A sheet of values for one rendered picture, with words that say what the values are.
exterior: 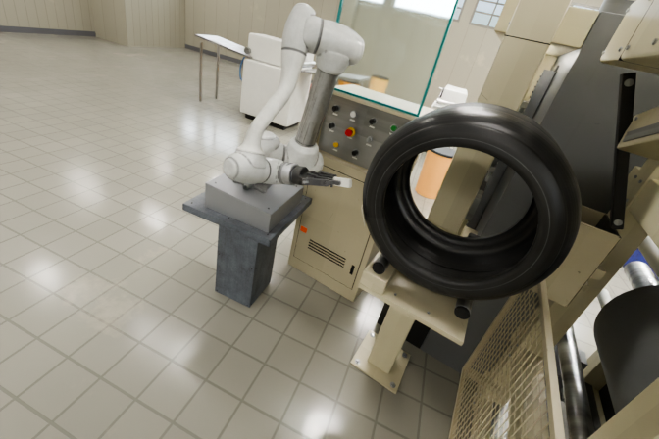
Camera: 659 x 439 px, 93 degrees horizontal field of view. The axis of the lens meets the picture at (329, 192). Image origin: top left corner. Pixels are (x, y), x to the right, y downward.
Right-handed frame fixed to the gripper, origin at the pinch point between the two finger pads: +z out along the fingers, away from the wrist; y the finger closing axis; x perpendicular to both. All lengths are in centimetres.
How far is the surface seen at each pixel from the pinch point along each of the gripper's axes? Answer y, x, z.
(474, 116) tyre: -9, -26, 42
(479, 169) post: 25.8, -3.7, 42.4
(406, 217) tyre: 14.9, 15.7, 20.2
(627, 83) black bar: 19, -33, 75
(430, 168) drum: 268, 67, -24
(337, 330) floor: 33, 107, -21
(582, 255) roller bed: 19, 19, 76
